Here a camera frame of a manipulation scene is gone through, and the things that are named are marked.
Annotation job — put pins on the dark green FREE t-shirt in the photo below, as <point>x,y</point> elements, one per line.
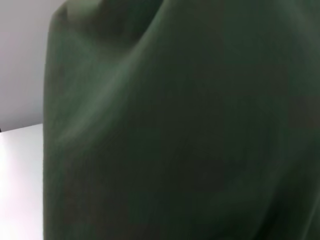
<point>175,125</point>

